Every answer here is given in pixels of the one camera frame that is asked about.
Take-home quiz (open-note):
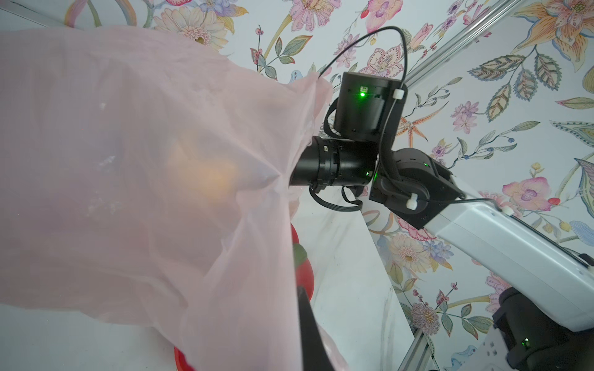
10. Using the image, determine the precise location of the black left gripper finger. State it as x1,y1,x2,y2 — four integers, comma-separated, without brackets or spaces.
297,286,334,371

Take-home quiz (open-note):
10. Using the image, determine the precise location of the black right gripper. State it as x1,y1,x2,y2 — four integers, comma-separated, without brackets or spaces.
289,137,378,188

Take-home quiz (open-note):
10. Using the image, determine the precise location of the yellow lemon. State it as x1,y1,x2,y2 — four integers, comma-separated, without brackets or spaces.
166,131,241,203

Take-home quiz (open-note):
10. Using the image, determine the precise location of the pink plastic bag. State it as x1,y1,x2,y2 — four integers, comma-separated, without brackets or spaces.
1,26,333,370

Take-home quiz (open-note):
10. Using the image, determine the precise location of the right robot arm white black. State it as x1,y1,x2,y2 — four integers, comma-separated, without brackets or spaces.
291,72,593,370

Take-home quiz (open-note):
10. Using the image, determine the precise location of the red flower-shaped plate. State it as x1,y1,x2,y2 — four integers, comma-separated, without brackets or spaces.
173,223,316,371

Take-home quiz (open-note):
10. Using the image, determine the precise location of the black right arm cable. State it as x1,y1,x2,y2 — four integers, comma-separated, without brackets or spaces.
308,25,594,270

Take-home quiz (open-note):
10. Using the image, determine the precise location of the right aluminium corner post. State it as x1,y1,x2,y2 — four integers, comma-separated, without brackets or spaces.
406,0,523,90

